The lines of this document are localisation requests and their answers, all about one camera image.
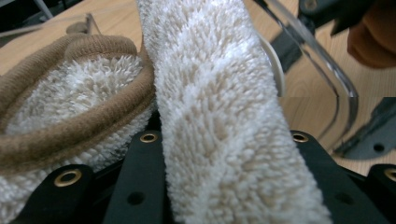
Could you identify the grey striped towel brown trim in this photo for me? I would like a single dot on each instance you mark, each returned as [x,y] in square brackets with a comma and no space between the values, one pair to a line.
[211,93]

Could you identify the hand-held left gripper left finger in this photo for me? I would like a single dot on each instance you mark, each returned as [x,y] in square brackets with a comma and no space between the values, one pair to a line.
[140,186]

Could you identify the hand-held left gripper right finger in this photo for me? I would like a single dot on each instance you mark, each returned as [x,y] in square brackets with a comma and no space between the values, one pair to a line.
[339,196]

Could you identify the clear acrylic organizer box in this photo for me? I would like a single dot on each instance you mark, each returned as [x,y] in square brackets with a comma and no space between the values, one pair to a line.
[350,90]

